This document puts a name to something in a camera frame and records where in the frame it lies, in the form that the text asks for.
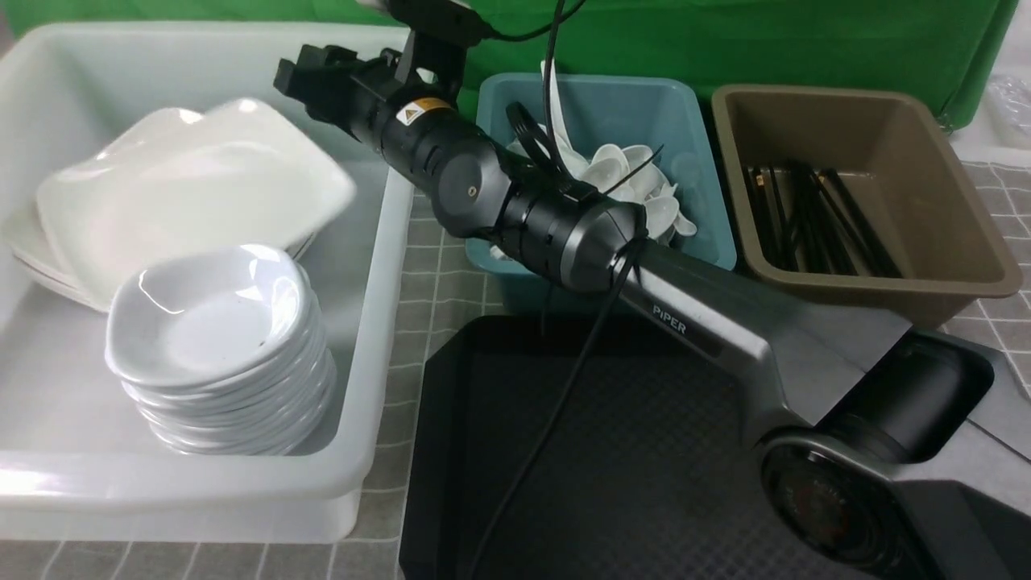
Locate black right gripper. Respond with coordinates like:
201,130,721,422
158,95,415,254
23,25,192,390
273,44,402,137

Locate large white square plate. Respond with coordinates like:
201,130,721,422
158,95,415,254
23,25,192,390
35,98,358,313

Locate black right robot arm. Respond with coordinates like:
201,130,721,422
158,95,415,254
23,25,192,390
273,44,1030,579

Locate upright white spoon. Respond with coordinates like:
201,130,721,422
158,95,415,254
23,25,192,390
540,58,572,150

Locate stack of small white bowls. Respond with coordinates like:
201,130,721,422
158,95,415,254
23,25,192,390
106,245,337,456

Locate stack of white square plates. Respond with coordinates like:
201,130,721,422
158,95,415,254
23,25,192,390
2,202,329,313

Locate pile of white spoons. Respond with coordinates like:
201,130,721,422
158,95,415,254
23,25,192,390
556,131,698,236

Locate teal plastic bin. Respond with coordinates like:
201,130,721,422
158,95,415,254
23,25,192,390
466,76,737,313

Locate black serving tray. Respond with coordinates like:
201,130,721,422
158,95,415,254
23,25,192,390
399,314,887,580

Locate large white plastic tub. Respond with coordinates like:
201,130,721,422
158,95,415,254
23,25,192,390
1,22,415,544

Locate black chopsticks in bin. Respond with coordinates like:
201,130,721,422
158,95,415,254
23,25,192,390
743,160,903,279

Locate brown plastic bin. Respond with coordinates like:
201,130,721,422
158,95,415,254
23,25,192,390
712,86,1023,328

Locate grey checkered tablecloth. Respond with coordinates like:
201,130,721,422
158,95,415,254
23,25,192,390
0,153,1031,580

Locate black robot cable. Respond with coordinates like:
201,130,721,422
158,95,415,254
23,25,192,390
467,0,669,580

